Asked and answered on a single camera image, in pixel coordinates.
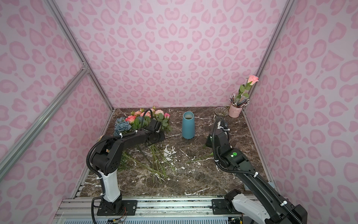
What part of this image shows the pale pink rose spray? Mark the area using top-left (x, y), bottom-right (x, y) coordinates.
top-left (132, 107), bottom-right (165, 117)

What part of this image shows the pink artificial rose stem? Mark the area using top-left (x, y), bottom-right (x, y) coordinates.
top-left (233, 75), bottom-right (259, 108)

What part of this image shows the pink peony spray stem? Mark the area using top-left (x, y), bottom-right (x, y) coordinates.
top-left (125, 115), bottom-right (137, 124)

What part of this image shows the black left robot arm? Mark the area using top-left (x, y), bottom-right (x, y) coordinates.
top-left (86, 109), bottom-right (167, 221)

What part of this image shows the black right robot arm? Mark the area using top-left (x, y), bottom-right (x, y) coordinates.
top-left (206, 118), bottom-right (308, 224)

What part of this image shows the teal ceramic vase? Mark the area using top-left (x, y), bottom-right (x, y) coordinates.
top-left (182, 112), bottom-right (195, 140)

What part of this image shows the clear glass vase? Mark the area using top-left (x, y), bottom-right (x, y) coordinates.
top-left (214, 106), bottom-right (229, 121)

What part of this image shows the blue artificial rose bunch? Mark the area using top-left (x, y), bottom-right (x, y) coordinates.
top-left (113, 117), bottom-right (131, 135)

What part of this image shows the pink pencil cup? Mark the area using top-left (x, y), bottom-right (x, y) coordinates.
top-left (229, 94), bottom-right (249, 118)

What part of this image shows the aluminium frame post right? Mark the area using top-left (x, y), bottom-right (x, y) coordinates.
top-left (245, 0), bottom-right (297, 99)

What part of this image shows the aluminium frame post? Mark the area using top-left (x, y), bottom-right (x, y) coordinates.
top-left (245, 0), bottom-right (297, 99)
top-left (44, 0), bottom-right (115, 112)

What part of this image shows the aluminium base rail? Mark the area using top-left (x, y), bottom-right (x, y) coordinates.
top-left (53, 196), bottom-right (240, 224)

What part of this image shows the aluminium frame post left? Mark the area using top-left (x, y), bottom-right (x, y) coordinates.
top-left (44, 0), bottom-right (115, 112)

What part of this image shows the diagonal aluminium frame bar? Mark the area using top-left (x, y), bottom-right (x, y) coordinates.
top-left (1, 66), bottom-right (89, 180)

